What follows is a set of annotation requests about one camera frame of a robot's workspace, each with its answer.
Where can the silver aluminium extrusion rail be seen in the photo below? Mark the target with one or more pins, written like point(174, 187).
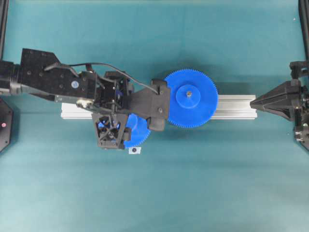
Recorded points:
point(229, 107)

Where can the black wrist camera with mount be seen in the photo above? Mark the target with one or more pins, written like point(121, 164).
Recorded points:
point(151, 106)

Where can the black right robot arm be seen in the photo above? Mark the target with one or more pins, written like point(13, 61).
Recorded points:
point(300, 102)

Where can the small white marker tag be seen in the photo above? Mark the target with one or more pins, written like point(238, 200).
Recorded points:
point(134, 150)

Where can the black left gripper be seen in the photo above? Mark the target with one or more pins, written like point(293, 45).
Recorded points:
point(110, 110)

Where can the small blue plastic gear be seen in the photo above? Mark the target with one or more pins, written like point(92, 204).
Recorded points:
point(137, 130)

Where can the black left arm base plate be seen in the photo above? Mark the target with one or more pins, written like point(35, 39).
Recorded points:
point(6, 122)

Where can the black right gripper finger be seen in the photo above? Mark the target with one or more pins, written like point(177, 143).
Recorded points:
point(277, 101)

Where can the large blue plastic gear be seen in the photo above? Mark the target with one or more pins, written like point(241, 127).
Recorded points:
point(194, 111)

